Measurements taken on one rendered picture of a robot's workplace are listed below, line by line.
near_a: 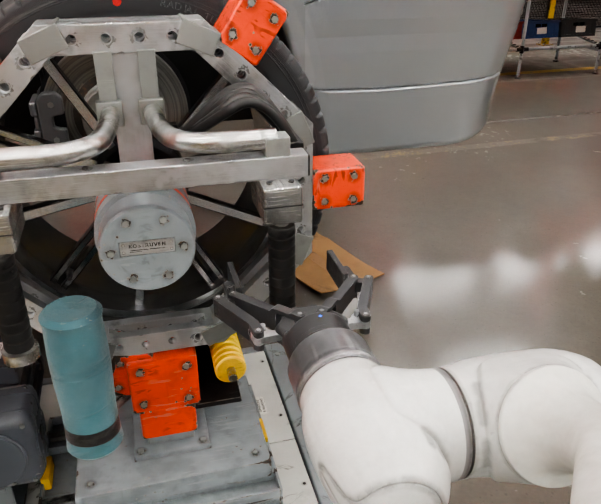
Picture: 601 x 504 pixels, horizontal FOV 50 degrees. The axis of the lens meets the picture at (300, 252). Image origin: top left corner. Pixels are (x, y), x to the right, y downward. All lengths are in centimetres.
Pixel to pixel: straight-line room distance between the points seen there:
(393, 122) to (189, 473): 91
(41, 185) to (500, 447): 56
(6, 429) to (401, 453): 97
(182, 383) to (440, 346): 118
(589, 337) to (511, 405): 181
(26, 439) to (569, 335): 171
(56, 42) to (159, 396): 61
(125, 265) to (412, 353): 138
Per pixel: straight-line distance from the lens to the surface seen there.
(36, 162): 79
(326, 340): 64
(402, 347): 214
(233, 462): 143
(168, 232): 87
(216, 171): 80
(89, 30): 94
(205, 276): 119
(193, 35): 95
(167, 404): 120
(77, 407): 104
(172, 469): 143
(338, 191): 106
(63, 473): 160
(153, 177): 79
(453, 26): 158
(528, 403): 57
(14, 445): 138
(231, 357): 118
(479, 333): 227
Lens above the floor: 124
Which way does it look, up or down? 27 degrees down
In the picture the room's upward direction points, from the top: straight up
